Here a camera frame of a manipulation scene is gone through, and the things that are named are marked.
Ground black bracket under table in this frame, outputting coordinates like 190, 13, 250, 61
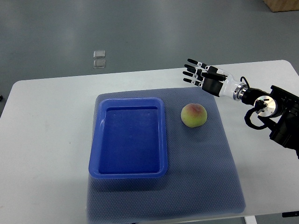
282, 211, 299, 217

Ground green red peach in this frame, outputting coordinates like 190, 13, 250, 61
181, 103, 207, 128

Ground black thumb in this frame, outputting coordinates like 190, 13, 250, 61
202, 71, 227, 82

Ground lower floor plate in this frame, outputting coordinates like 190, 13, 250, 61
93, 59, 106, 69

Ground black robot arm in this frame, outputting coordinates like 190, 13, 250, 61
183, 58, 299, 152

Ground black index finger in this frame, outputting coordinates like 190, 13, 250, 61
187, 58, 209, 69

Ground blue plastic tray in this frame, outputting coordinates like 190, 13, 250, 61
89, 98, 168, 180

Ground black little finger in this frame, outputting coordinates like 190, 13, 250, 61
183, 78, 203, 87

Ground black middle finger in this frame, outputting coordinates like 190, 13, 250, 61
184, 64, 206, 74

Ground upper floor plate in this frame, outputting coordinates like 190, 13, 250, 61
93, 50, 106, 58

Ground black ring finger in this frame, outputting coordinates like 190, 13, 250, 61
183, 71, 204, 80

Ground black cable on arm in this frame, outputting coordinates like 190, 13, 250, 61
240, 76, 269, 130

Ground floor plate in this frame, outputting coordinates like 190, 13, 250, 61
93, 59, 106, 69
93, 50, 106, 58

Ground white table leg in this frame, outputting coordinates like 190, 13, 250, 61
244, 216, 257, 224

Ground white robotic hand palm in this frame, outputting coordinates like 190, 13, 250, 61
201, 66, 241, 98

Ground blue grey mesh mat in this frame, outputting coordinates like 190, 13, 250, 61
86, 87, 245, 224

